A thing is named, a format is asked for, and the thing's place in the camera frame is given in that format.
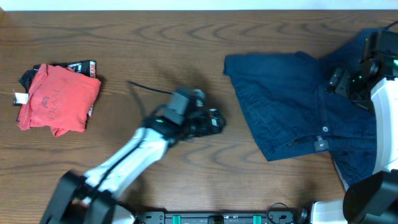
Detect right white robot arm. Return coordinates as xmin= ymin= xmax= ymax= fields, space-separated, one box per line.
xmin=309 ymin=57 xmax=397 ymax=223

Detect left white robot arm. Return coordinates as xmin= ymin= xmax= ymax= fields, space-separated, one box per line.
xmin=41 ymin=105 xmax=226 ymax=223

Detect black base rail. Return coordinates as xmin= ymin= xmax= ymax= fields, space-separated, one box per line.
xmin=135 ymin=210 xmax=297 ymax=224

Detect dark blue denim shorts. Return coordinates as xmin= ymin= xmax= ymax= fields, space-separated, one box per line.
xmin=223 ymin=51 xmax=377 ymax=162

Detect folded red t-shirt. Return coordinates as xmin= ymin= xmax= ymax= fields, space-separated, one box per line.
xmin=18 ymin=64 xmax=101 ymax=137

